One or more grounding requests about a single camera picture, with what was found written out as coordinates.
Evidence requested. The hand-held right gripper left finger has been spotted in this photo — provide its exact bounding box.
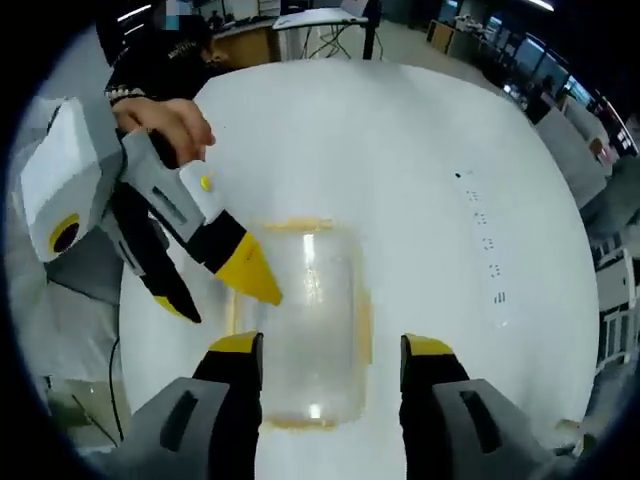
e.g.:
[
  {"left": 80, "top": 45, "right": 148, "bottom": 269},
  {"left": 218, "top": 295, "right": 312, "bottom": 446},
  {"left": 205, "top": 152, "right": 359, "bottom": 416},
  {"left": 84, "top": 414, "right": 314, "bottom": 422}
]
[{"left": 122, "top": 330, "right": 265, "bottom": 480}]

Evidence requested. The white folding table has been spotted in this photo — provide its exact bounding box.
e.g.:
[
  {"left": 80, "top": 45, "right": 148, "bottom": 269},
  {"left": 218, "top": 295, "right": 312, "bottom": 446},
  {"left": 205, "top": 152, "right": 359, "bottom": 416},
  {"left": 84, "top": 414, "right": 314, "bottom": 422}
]
[{"left": 271, "top": 0, "right": 380, "bottom": 62}]

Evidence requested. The black floor cable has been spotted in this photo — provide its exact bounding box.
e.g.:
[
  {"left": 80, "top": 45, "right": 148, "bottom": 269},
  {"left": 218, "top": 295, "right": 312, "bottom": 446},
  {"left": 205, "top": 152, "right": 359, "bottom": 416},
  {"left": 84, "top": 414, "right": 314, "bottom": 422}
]
[{"left": 106, "top": 338, "right": 125, "bottom": 447}]

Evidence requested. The brown wooden desk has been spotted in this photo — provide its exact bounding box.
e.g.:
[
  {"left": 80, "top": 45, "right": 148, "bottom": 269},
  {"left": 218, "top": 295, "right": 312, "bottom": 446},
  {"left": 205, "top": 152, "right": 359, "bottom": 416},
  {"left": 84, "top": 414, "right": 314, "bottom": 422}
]
[{"left": 211, "top": 19, "right": 274, "bottom": 67}]

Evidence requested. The wooden cabinet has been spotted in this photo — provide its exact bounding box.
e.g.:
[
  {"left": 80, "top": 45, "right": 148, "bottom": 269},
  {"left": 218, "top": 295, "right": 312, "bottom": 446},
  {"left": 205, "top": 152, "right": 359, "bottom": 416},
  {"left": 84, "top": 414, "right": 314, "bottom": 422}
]
[{"left": 429, "top": 18, "right": 482, "bottom": 60}]

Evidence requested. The person's left hand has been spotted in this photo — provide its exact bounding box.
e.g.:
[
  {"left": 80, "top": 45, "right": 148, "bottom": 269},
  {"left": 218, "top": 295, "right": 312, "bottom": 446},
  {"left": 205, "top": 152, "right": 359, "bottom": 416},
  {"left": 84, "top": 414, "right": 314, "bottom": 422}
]
[{"left": 113, "top": 96, "right": 218, "bottom": 167}]

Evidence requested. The white shelf unit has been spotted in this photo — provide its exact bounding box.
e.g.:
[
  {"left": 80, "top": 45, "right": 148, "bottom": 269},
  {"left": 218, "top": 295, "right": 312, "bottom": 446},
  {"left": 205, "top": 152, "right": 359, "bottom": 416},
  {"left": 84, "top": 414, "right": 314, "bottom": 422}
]
[{"left": 596, "top": 246, "right": 640, "bottom": 372}]

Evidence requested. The person's black clothing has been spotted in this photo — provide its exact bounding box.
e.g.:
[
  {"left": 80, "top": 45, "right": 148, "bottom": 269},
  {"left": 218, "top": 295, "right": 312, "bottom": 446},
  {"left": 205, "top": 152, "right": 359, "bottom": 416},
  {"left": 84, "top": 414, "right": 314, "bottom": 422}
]
[{"left": 94, "top": 12, "right": 214, "bottom": 69}]

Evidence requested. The beaded bracelet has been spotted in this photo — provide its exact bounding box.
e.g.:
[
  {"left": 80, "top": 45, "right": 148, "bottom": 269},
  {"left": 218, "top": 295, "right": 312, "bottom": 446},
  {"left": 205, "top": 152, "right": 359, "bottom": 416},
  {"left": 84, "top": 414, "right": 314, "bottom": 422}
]
[{"left": 104, "top": 84, "right": 147, "bottom": 108}]

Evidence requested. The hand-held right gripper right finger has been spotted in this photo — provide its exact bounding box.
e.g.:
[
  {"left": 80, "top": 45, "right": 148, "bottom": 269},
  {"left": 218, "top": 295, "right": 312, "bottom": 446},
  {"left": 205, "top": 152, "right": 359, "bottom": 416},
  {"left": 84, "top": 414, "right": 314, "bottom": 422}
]
[{"left": 398, "top": 333, "right": 557, "bottom": 480}]

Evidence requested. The clear plastic container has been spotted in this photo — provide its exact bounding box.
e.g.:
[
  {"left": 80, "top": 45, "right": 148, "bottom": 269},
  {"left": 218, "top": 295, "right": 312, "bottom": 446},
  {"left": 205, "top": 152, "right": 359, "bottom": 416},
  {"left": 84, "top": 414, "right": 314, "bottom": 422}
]
[{"left": 226, "top": 216, "right": 375, "bottom": 432}]

